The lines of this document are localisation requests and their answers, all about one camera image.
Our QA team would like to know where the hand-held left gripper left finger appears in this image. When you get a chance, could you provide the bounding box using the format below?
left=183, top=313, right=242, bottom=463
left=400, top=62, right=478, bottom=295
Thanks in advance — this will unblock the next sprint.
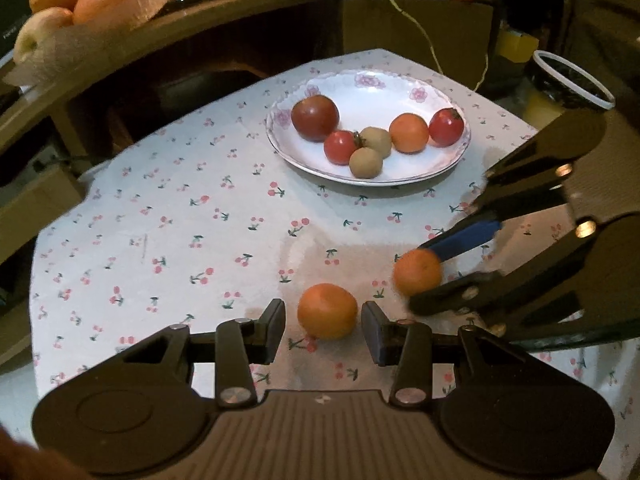
left=45, top=300, right=286, bottom=409

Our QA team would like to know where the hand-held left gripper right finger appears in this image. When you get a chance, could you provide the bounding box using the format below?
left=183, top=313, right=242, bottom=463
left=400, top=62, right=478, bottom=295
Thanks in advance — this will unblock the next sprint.
left=361, top=302, right=596, bottom=404

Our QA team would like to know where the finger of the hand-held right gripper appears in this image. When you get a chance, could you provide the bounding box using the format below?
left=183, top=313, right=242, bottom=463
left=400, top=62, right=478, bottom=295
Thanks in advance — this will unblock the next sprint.
left=419, top=109, right=609, bottom=264
left=409, top=219, right=617, bottom=349

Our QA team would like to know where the orange mandarin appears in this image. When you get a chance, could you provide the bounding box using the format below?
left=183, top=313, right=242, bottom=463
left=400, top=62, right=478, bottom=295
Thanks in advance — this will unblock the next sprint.
left=389, top=113, right=431, bottom=154
left=297, top=283, right=359, bottom=340
left=393, top=249, right=444, bottom=297

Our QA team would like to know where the small red tomato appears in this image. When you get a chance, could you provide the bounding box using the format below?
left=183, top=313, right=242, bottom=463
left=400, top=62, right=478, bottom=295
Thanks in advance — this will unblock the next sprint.
left=323, top=130, right=362, bottom=166
left=428, top=108, right=466, bottom=148

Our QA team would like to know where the brown kiwi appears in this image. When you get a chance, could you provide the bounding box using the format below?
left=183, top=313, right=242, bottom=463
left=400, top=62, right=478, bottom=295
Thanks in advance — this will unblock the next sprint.
left=348, top=147, right=384, bottom=179
left=359, top=126, right=393, bottom=158

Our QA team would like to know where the white floral plate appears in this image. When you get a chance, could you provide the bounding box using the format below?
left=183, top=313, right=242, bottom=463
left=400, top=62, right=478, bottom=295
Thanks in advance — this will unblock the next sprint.
left=265, top=71, right=472, bottom=187

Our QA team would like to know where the large dark red tomato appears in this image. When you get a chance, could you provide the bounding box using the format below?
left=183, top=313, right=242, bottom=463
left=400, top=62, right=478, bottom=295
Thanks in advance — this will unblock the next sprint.
left=291, top=95, right=340, bottom=142

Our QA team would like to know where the black bowl with white rim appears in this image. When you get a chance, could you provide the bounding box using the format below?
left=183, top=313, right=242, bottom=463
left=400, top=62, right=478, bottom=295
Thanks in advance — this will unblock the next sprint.
left=530, top=50, right=617, bottom=112

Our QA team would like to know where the cherry print tablecloth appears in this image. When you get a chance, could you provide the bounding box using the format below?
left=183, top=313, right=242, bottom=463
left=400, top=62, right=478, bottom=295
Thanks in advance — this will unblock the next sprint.
left=30, top=49, right=640, bottom=441

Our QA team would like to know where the yellow box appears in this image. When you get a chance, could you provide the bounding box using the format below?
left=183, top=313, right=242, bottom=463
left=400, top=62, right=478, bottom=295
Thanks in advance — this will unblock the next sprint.
left=500, top=30, right=540, bottom=64

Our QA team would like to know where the wooden desk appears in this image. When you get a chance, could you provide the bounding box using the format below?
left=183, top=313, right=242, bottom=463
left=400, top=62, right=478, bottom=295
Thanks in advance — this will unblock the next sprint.
left=0, top=0, right=506, bottom=261

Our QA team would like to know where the pale apple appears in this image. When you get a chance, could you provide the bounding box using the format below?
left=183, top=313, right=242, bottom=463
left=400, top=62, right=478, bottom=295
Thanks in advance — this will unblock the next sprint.
left=13, top=7, right=75, bottom=63

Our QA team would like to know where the black television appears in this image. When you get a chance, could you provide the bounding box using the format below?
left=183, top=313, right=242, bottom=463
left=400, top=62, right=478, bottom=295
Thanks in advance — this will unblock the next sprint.
left=0, top=0, right=38, bottom=61

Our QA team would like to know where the yellow cable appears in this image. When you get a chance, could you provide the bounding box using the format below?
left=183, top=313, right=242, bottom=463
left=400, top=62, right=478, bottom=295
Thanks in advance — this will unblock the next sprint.
left=380, top=0, right=488, bottom=92

